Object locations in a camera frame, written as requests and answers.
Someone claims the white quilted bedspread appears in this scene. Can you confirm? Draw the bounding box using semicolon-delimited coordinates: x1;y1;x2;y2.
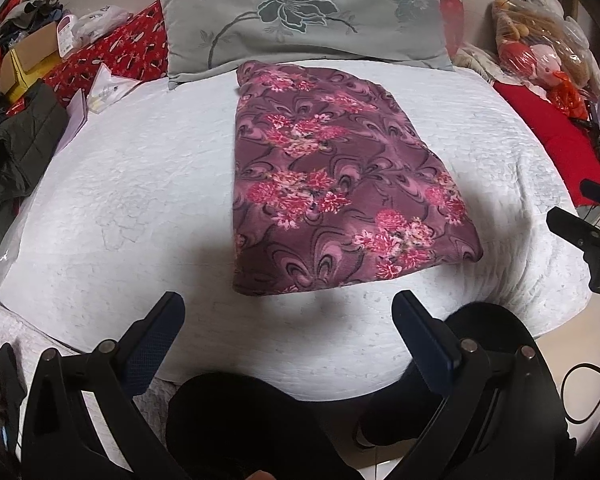
0;57;593;403

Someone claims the white plastic bag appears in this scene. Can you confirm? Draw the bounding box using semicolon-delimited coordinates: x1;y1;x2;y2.
72;5;133;46

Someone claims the red patterned bedsheet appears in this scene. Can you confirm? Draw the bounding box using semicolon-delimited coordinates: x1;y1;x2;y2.
45;0;600;208

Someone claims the black tool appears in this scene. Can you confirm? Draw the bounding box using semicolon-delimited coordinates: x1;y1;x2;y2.
570;100;600;163

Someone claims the purple floral garment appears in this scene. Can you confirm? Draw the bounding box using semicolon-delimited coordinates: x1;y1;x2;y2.
231;60;484;297

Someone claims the purple booklet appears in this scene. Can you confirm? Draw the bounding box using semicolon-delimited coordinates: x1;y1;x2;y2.
55;89;90;153

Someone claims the grey floral pillow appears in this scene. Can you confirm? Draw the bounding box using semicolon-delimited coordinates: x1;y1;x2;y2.
155;0;453;92

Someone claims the pale lilac quilted blanket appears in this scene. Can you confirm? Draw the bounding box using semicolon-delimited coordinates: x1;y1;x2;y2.
0;300;181;461

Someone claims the crumpled white cloth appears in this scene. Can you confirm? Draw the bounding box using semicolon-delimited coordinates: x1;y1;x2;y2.
452;45;503;86

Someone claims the pink and white package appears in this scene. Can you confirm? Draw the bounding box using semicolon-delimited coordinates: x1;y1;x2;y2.
57;15;78;58

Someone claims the cardboard box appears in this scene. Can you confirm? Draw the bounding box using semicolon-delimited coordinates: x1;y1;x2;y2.
0;25;63;101

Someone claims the dark green padded jacket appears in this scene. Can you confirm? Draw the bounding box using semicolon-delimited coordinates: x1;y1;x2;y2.
0;80;71;261

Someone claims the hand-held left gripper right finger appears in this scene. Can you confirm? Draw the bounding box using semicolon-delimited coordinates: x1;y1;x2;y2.
380;290;576;480

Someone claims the pile of mixed clothes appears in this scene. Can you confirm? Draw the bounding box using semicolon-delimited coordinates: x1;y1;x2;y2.
0;0;63;61

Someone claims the plastic bag of plush toys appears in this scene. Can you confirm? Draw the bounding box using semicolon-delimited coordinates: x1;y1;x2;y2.
492;0;600;121

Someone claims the black cable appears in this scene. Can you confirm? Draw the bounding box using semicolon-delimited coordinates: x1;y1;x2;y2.
560;362;600;426

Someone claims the person's left leg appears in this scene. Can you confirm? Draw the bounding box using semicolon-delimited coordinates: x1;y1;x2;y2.
165;372;371;480

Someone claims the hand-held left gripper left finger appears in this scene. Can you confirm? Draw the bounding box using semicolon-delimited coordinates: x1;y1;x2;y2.
22;291;191;480

